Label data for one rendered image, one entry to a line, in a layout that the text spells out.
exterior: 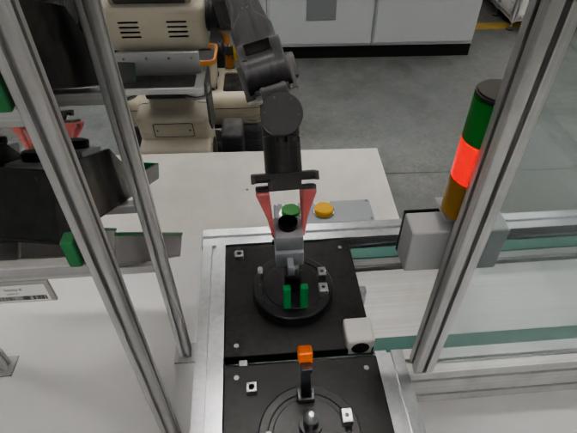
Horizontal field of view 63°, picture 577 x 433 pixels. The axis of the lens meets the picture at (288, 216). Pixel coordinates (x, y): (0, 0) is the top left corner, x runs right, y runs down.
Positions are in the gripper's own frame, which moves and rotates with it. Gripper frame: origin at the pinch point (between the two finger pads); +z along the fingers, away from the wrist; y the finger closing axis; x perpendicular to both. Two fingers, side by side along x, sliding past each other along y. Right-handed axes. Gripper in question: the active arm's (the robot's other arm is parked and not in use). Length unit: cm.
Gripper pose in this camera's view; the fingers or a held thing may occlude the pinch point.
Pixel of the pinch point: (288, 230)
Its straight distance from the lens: 73.7
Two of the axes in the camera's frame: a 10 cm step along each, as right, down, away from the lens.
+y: 10.0, -0.8, 0.6
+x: -0.7, -1.2, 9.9
